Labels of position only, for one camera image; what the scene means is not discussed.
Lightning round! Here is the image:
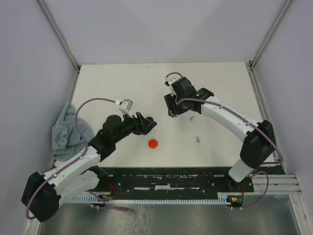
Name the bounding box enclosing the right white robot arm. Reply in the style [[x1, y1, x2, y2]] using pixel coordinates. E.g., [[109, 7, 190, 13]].
[[164, 72, 278, 191]]

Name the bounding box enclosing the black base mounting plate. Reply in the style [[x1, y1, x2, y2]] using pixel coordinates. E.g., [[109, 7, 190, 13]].
[[95, 167, 254, 193]]

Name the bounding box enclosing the aluminium frame post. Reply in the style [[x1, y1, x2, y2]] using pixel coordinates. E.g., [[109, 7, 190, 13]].
[[249, 0, 294, 69], [36, 0, 81, 71]]

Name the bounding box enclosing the red earbud charging case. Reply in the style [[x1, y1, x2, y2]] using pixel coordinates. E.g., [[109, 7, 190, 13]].
[[148, 139, 158, 149]]

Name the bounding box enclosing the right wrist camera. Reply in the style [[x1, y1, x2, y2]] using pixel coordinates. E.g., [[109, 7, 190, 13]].
[[165, 77, 179, 96]]

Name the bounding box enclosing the white slotted cable duct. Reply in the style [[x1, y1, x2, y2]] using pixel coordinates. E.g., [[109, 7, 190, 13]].
[[70, 192, 233, 203]]

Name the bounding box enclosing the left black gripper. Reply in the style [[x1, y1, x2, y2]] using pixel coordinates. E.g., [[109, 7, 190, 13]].
[[113, 111, 157, 143]]

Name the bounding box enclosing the right aluminium frame post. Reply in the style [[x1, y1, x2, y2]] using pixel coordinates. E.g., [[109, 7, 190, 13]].
[[249, 0, 294, 69]]

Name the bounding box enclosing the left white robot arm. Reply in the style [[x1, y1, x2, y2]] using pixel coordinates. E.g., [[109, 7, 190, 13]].
[[22, 112, 157, 222]]

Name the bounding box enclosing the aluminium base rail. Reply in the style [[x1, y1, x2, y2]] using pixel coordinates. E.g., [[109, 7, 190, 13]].
[[248, 174, 301, 195]]

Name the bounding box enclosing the left aluminium frame post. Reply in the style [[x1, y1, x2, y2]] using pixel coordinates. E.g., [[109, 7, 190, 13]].
[[36, 0, 81, 71]]

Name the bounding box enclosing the blue-grey cloth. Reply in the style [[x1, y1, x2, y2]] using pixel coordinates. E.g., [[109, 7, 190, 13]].
[[52, 103, 93, 162]]

